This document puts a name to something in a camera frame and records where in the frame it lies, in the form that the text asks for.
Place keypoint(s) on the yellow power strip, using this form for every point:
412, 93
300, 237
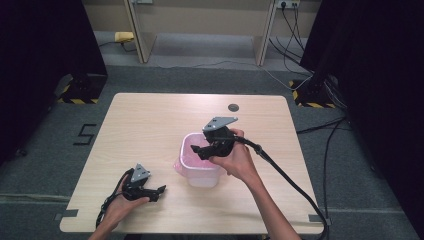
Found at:
124, 36

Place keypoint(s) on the person's right hand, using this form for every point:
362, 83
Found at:
238, 163

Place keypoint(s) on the black tape floor mark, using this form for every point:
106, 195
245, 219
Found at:
85, 135

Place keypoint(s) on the pink plastic bin liner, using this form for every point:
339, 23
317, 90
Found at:
195, 159

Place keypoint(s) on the hazard striped stand base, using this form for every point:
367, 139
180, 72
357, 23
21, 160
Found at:
313, 96
83, 88

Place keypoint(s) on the person's left hand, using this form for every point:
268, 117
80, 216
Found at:
120, 208

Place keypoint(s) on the white wall socket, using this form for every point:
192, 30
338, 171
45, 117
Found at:
287, 3

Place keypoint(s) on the grey tape strip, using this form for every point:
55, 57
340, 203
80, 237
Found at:
319, 219
66, 214

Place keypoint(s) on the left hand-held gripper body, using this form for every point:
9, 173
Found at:
139, 175

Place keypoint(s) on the pink plastic cup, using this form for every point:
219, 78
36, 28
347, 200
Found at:
203, 176

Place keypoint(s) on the black curtain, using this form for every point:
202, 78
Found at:
40, 66
383, 100

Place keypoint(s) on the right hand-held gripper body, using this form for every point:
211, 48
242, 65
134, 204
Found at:
220, 140

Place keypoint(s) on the dark round table grommet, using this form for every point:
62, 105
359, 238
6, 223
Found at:
233, 107

